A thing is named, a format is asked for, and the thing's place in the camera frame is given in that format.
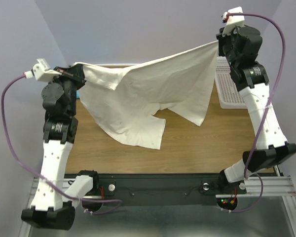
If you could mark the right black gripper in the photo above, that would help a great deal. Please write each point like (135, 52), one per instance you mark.
(223, 39)

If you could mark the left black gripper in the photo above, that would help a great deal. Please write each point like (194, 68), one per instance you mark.
(75, 72)

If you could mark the white t-shirt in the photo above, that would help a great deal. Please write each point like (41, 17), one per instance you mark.
(123, 101)

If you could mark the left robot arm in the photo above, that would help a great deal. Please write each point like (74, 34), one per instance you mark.
(50, 209)

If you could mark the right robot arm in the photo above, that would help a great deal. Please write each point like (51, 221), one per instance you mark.
(256, 103)

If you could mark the white plastic basket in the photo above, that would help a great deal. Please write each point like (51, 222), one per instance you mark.
(228, 95)

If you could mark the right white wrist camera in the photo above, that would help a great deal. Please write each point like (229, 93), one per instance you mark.
(231, 22)

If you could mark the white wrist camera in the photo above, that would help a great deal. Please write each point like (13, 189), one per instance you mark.
(231, 22)
(40, 71)

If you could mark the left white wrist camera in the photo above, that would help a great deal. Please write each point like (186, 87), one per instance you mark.
(40, 71)

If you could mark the aluminium frame rail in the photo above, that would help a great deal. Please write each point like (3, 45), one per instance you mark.
(53, 208)

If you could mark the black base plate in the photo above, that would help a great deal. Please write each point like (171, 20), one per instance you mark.
(162, 189)

